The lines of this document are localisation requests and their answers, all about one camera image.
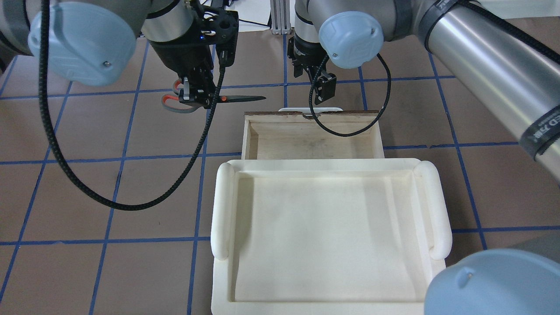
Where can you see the aluminium frame post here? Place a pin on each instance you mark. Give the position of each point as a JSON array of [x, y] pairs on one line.
[[280, 16]]

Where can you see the grey orange scissors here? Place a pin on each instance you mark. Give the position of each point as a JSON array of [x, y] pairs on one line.
[[186, 98]]

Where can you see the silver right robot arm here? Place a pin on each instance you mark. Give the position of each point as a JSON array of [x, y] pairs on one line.
[[514, 75]]

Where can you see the white drawer handle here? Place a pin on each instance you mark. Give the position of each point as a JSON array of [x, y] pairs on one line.
[[307, 112]]

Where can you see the white plastic tray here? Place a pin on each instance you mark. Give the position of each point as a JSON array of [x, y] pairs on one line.
[[327, 237]]

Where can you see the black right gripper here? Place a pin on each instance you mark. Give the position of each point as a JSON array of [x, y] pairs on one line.
[[305, 51]]

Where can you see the dark wooden drawer cabinet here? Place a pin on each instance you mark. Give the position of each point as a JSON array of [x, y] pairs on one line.
[[289, 135]]

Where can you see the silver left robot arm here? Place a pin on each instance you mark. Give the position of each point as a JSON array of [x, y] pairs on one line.
[[92, 41]]

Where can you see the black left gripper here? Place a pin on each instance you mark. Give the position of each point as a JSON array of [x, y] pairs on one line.
[[181, 57]]

